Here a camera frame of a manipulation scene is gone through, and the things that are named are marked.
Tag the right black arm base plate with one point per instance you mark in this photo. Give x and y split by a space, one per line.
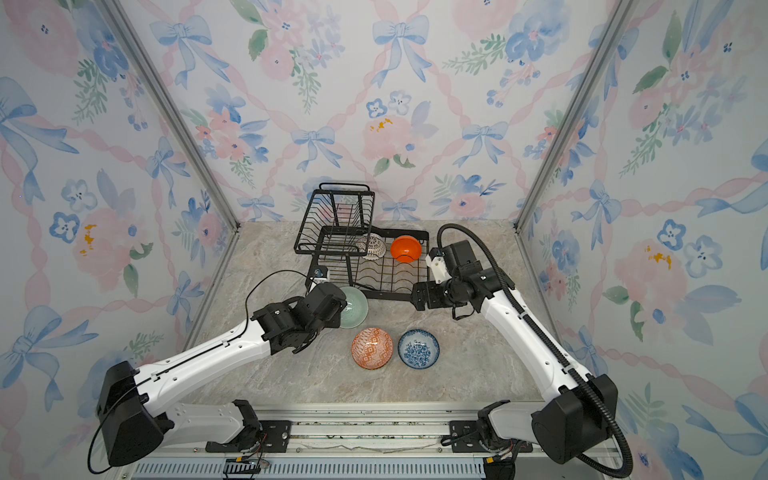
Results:
464 437

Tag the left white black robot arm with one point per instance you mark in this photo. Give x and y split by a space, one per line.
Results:
140 410

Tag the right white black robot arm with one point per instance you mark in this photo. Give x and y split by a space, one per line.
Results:
578 409

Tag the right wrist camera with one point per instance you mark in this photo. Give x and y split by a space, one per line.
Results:
437 267

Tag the red orange patterned bowl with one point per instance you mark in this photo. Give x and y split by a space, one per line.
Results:
372 348

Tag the orange plastic bowl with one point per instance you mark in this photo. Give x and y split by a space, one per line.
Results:
406 249

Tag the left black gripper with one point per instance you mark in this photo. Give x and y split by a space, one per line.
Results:
336 322

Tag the mint green ribbed bowl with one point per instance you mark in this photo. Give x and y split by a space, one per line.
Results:
356 310

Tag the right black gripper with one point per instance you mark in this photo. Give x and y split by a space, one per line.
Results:
430 289

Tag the black wire dish rack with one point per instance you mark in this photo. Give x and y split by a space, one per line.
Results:
334 231

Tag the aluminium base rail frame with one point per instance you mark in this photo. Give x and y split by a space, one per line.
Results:
355 442

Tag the right aluminium corner post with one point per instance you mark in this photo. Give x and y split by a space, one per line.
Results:
607 42

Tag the white patterned lattice bowl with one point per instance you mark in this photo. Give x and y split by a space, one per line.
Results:
376 247

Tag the blue white floral bowl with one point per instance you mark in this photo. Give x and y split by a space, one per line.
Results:
418 349

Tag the left aluminium corner post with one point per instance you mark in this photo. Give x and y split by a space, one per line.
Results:
126 34

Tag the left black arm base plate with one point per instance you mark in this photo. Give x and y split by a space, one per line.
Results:
270 436

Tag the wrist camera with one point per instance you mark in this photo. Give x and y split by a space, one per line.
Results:
319 274
437 267

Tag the aluminium corner post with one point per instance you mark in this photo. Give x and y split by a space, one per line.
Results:
607 42
126 34

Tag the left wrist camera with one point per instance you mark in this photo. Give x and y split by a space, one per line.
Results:
319 274

